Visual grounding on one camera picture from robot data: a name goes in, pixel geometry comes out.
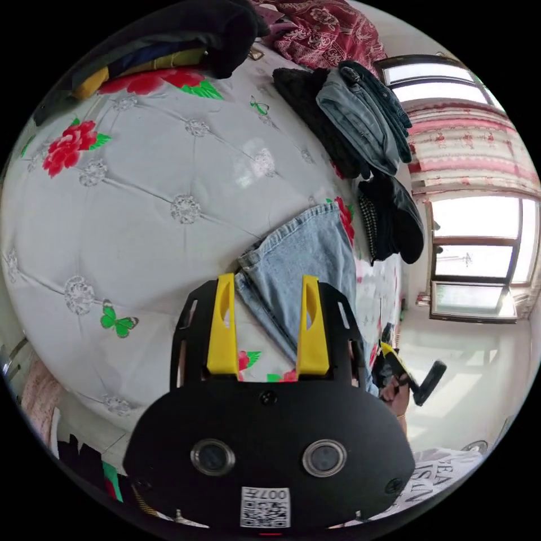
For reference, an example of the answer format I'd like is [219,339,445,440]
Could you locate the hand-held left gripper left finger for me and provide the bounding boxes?
[206,273,241,376]

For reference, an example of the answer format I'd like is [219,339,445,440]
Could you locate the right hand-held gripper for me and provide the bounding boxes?
[371,322,410,389]

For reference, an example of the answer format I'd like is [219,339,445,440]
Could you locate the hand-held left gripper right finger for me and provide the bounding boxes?
[295,275,330,374]

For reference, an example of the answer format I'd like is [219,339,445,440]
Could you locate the light blue jeans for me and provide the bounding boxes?
[234,202,382,398]

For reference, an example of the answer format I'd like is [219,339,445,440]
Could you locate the person's right hand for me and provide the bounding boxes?
[379,375,410,420]

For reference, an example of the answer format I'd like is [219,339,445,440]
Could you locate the person's body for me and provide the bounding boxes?
[395,414,491,510]

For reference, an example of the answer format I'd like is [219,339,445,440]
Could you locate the bed with flowered white sheet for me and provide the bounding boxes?
[0,42,407,468]

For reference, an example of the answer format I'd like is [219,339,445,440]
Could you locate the pink striped flowered curtain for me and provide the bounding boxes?
[405,100,541,200]

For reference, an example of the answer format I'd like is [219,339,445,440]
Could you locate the pile of denim and black clothes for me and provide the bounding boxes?
[272,60,414,181]

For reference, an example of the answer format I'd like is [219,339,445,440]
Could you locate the pile of dark and yellow clothes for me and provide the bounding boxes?
[33,0,271,127]

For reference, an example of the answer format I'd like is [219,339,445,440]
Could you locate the red patterned blanket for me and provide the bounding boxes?
[248,0,388,72]

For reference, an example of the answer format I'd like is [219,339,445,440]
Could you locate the window with dark frame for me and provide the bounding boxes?
[425,196,541,325]
[375,54,504,107]

